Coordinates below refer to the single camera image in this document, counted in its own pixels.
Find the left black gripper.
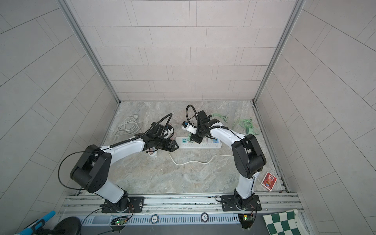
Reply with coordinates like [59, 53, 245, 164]
[153, 136, 181, 152]

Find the green cable bundle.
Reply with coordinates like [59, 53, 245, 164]
[211, 113, 229, 123]

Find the long multicolour power strip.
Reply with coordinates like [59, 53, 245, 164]
[175, 137, 222, 149]

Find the green charger with cable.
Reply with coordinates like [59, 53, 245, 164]
[232, 118, 260, 136]

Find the small blue-socket power strip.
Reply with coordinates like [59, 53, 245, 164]
[147, 148, 157, 159]

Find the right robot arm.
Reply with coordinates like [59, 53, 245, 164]
[182, 111, 267, 212]

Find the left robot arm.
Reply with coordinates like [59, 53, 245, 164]
[70, 122, 179, 212]

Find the red card packet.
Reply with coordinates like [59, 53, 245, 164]
[261, 171, 278, 192]

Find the black round stool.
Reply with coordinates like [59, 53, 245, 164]
[54, 217, 81, 235]

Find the green white checkerboard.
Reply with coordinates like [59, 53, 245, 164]
[263, 209, 309, 235]

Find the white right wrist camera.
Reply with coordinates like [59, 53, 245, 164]
[182, 121, 197, 134]

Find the white power strip cord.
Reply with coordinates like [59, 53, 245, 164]
[115, 114, 144, 136]

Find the long strip white cord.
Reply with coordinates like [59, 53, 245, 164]
[168, 152, 234, 166]

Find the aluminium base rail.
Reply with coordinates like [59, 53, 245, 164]
[56, 192, 304, 226]

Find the blue handled tool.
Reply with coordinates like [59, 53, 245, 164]
[15, 211, 56, 235]

